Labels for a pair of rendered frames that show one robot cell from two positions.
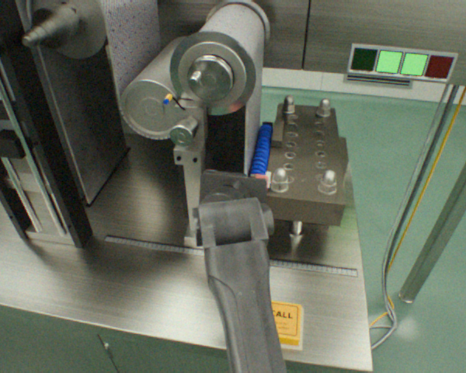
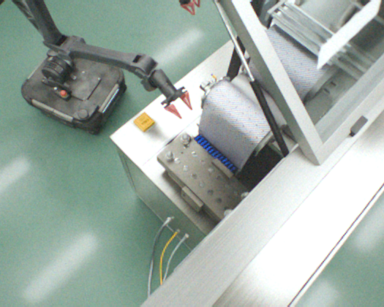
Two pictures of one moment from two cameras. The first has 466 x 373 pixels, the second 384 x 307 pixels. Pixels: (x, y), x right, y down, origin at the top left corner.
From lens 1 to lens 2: 124 cm
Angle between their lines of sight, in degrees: 62
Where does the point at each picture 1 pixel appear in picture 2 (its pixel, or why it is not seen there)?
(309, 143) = (205, 179)
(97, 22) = not seen: hidden behind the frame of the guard
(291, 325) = (139, 121)
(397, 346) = (139, 292)
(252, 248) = (130, 61)
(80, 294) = (201, 74)
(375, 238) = not seen: outside the picture
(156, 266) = (197, 101)
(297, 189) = (178, 145)
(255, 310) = (118, 55)
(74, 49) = not seen: hidden behind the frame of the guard
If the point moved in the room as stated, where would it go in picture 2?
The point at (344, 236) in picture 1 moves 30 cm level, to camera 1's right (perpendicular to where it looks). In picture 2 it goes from (159, 177) to (114, 235)
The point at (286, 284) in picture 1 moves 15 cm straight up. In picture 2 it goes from (156, 137) to (156, 121)
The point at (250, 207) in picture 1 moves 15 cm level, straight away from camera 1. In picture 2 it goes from (140, 64) to (170, 87)
